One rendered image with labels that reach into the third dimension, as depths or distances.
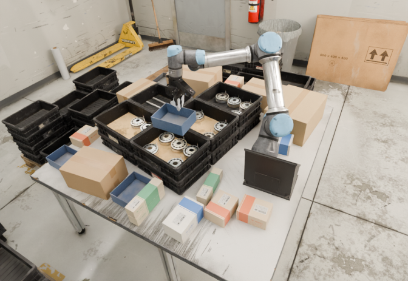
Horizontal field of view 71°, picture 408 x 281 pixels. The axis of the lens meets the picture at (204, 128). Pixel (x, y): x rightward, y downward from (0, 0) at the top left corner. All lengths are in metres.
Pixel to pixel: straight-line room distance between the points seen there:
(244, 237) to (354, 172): 1.69
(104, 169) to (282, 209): 1.03
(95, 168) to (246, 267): 0.98
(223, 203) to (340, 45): 3.15
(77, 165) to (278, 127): 1.17
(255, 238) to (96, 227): 1.48
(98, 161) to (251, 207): 0.93
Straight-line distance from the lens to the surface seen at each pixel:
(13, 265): 2.09
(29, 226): 2.91
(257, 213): 1.55
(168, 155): 1.78
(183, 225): 1.49
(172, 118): 1.66
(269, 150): 1.60
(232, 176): 1.80
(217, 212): 1.54
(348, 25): 4.23
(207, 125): 1.97
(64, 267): 2.54
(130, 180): 1.83
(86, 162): 1.85
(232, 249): 1.52
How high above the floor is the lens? 2.03
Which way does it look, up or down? 38 degrees down
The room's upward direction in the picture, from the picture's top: 4 degrees counter-clockwise
